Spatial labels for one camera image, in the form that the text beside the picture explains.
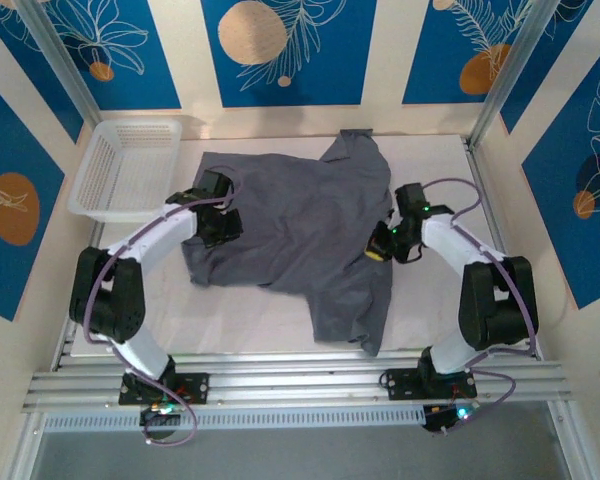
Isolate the grey t-shirt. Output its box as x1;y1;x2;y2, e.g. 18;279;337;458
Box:
181;128;395;357

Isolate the white plastic mesh basket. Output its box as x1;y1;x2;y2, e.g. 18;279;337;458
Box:
66;118;184;225

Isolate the aluminium table side rail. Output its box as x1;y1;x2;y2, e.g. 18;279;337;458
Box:
53;221;106;372
462;137;544;360

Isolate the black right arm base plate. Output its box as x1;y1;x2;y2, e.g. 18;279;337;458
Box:
383;367;479;401

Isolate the aluminium mounting rail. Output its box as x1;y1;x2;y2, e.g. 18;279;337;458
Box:
22;352;574;414

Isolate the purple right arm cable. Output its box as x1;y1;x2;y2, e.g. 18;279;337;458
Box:
419;177;539;435

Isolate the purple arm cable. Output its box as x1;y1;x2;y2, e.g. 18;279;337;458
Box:
419;177;539;435
82;164;244;448

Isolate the white slotted cable duct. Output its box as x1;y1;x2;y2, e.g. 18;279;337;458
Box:
42;404;426;434

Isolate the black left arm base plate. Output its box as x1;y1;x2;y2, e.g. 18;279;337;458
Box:
118;372;211;406

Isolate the aluminium frame post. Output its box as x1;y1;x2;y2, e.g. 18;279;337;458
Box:
17;0;104;124
469;0;556;149

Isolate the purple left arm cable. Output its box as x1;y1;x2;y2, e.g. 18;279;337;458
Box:
82;164;244;448

